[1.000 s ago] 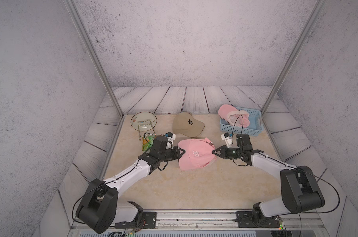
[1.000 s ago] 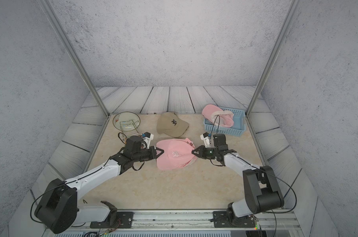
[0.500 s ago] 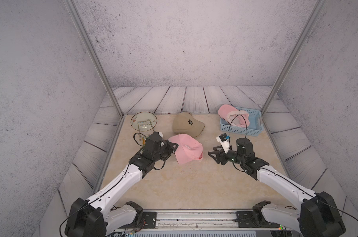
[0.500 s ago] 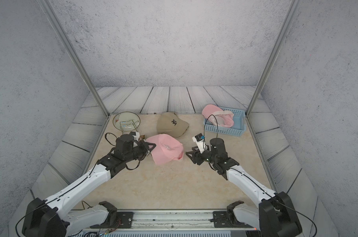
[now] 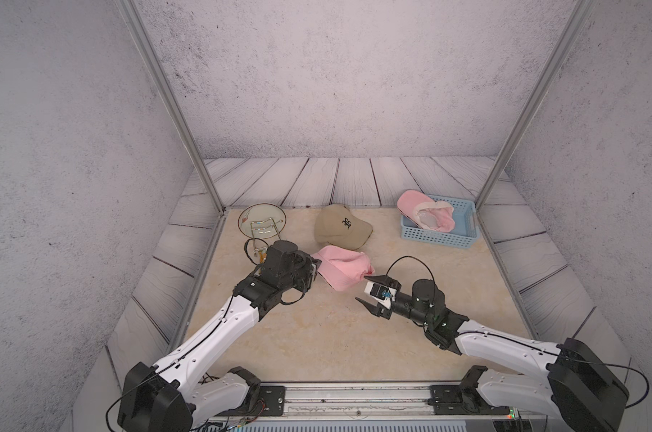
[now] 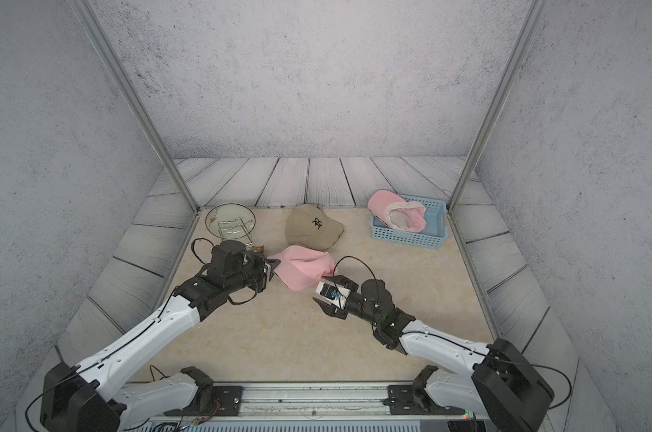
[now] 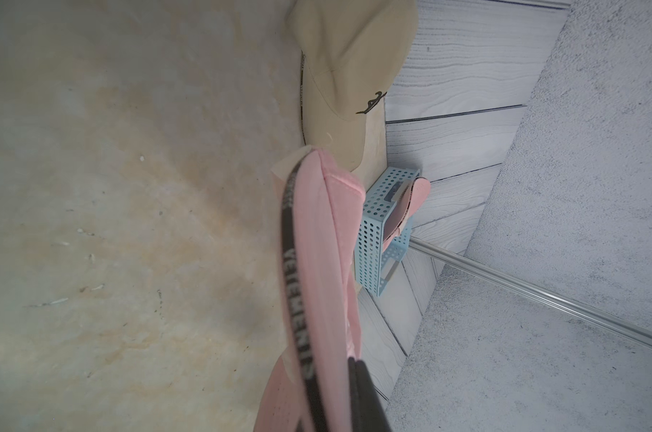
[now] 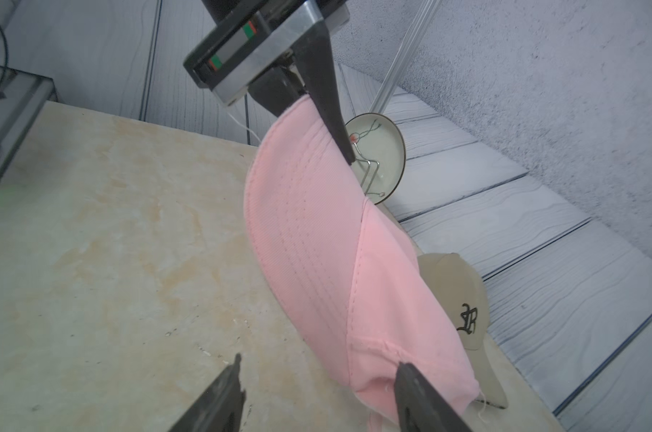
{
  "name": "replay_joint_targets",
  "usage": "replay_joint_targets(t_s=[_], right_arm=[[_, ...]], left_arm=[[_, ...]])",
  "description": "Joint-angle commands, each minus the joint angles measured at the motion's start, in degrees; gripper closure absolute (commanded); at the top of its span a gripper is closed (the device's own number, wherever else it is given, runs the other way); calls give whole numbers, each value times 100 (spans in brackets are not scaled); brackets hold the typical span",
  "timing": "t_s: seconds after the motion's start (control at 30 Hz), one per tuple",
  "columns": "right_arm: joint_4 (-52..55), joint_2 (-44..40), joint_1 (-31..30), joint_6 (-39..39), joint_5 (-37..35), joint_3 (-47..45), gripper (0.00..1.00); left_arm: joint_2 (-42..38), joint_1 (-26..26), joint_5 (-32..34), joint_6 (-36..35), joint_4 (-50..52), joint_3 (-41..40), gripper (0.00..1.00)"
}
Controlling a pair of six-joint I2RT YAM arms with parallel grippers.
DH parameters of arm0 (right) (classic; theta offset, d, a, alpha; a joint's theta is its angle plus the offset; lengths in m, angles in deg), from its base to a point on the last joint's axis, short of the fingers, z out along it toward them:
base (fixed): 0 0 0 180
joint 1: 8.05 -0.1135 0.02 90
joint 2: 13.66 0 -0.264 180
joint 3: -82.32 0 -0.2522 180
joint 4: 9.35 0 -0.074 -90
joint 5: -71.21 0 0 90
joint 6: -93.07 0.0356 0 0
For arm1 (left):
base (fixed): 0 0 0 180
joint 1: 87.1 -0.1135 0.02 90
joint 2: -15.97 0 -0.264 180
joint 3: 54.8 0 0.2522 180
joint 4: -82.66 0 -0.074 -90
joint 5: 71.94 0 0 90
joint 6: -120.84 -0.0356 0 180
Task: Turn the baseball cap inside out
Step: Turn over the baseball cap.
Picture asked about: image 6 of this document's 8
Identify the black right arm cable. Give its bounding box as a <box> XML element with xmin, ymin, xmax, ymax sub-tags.
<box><xmin>332</xmin><ymin>255</ymin><xmax>381</xmax><ymax>303</ymax></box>

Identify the metal wire plate rack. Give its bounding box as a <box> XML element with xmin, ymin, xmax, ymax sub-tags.
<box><xmin>218</xmin><ymin>217</ymin><xmax>255</xmax><ymax>250</ymax></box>

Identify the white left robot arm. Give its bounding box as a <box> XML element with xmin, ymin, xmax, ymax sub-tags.
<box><xmin>36</xmin><ymin>240</ymin><xmax>280</xmax><ymax>431</ymax></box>

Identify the left aluminium frame post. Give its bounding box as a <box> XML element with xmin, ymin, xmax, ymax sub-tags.
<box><xmin>69</xmin><ymin>0</ymin><xmax>201</xmax><ymax>214</ymax></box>

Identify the aluminium frame post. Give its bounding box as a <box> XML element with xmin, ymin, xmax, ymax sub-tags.
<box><xmin>69</xmin><ymin>0</ymin><xmax>201</xmax><ymax>214</ymax></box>
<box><xmin>448</xmin><ymin>0</ymin><xmax>548</xmax><ymax>213</ymax></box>

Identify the beige baseball cap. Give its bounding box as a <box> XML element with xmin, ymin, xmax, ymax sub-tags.
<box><xmin>285</xmin><ymin>204</ymin><xmax>345</xmax><ymax>251</ymax></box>

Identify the right aluminium frame post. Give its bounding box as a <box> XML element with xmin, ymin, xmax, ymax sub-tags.
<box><xmin>448</xmin><ymin>0</ymin><xmax>548</xmax><ymax>213</ymax></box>

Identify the pink baseball cap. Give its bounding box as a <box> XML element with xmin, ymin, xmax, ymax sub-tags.
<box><xmin>367</xmin><ymin>190</ymin><xmax>427</xmax><ymax>233</ymax></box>
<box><xmin>270</xmin><ymin>246</ymin><xmax>335</xmax><ymax>292</ymax></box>

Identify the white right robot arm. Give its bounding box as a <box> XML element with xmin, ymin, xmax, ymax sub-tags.
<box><xmin>314</xmin><ymin>275</ymin><xmax>554</xmax><ymax>431</ymax></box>

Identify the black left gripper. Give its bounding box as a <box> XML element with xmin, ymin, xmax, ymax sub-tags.
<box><xmin>224</xmin><ymin>250</ymin><xmax>283</xmax><ymax>296</ymax></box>

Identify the light blue plastic basket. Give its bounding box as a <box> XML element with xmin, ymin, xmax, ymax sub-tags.
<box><xmin>367</xmin><ymin>190</ymin><xmax>448</xmax><ymax>249</ymax></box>

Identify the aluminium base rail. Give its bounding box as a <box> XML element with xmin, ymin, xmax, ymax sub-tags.
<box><xmin>77</xmin><ymin>381</ymin><xmax>554</xmax><ymax>432</ymax></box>

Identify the pale green ceramic plate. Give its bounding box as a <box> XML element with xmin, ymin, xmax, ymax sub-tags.
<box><xmin>205</xmin><ymin>203</ymin><xmax>256</xmax><ymax>239</ymax></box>

